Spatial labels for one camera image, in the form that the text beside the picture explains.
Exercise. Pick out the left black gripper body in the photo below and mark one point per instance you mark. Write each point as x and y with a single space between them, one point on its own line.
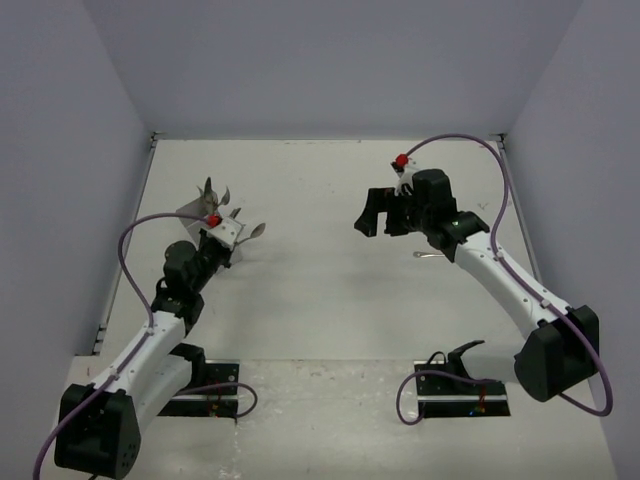
211 255

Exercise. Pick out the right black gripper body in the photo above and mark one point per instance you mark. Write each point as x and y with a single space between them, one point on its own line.
404 215

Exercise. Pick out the crosswise steel spoon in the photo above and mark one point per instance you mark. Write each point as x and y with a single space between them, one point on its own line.
426 255

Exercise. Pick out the large steel spoon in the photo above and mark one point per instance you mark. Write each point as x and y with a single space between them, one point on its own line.
256 232

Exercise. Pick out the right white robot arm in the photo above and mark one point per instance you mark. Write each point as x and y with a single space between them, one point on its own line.
559 340

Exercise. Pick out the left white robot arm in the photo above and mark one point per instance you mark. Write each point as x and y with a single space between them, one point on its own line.
100 424

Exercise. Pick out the clear plastic utensil container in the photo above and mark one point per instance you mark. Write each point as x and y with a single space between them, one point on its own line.
192 226

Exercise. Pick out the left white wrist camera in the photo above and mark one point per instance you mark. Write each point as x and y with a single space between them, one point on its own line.
225 230

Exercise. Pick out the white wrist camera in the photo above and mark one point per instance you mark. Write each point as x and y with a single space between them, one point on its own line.
225 230
405 168

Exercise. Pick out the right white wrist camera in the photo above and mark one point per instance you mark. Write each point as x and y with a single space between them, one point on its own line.
405 168

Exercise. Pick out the right corner metal bracket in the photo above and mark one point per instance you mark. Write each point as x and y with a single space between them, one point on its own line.
500 139

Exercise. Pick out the corner metal bracket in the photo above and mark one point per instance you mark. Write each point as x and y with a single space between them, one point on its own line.
156 136
500 139

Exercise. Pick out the left corner metal bracket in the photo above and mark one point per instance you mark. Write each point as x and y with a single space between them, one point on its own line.
156 136

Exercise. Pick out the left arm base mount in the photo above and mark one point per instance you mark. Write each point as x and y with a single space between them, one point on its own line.
219 394

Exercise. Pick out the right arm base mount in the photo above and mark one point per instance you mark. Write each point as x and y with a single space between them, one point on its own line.
466 382

